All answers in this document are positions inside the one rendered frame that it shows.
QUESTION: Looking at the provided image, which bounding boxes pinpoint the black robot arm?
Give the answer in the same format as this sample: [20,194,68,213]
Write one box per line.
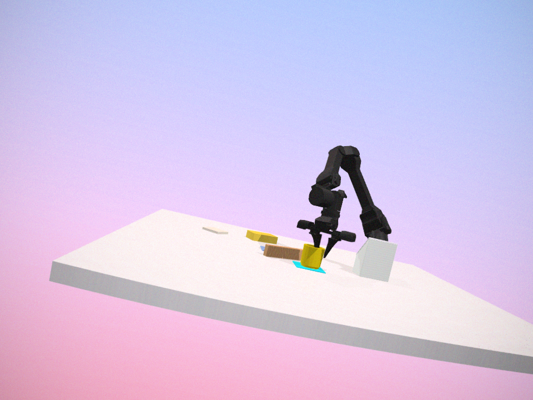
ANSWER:
[309,146,391,242]

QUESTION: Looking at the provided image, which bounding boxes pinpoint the orange flat bar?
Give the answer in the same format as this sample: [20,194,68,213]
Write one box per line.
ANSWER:
[263,244,303,261]

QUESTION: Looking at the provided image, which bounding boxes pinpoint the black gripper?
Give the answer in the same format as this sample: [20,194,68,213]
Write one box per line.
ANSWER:
[297,208,356,258]

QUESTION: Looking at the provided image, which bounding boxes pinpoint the yellow flat block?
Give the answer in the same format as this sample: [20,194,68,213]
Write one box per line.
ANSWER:
[246,230,278,244]

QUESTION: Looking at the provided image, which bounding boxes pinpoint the yellow cup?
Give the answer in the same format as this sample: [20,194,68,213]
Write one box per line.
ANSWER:
[300,244,325,269]

